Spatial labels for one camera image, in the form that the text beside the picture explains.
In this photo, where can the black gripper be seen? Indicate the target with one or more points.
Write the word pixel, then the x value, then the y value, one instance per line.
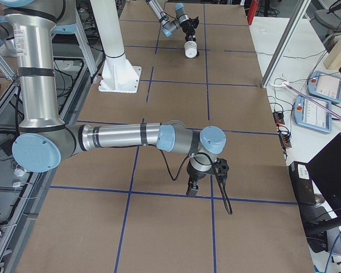
pixel 190 30
pixel 195 175

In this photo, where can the white smiley mug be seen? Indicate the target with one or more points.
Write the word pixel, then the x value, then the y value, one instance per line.
pixel 191 50

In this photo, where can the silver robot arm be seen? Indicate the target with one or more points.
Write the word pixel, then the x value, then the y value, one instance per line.
pixel 45 140
pixel 170 24

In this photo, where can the brown paper table cover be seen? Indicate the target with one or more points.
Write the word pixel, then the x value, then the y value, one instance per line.
pixel 125 210

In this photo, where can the black power strip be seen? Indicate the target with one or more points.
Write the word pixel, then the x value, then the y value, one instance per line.
pixel 283 132

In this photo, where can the black box device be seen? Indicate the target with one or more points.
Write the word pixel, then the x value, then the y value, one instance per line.
pixel 301 183

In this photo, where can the black computer monitor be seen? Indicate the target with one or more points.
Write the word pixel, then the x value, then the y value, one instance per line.
pixel 325 171

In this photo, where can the near blue teach pendant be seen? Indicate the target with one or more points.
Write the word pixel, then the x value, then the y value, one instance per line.
pixel 310 115

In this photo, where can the blue teach pendant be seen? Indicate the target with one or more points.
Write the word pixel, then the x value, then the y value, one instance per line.
pixel 326 86
pixel 310 115

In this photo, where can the far blue teach pendant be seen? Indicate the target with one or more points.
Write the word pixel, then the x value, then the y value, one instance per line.
pixel 326 86

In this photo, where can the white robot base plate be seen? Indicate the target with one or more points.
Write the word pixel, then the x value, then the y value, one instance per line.
pixel 120 79

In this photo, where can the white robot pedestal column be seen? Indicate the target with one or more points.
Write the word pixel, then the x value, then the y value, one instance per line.
pixel 107 21

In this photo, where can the grey aluminium frame post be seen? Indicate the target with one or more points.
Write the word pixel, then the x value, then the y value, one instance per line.
pixel 290 28

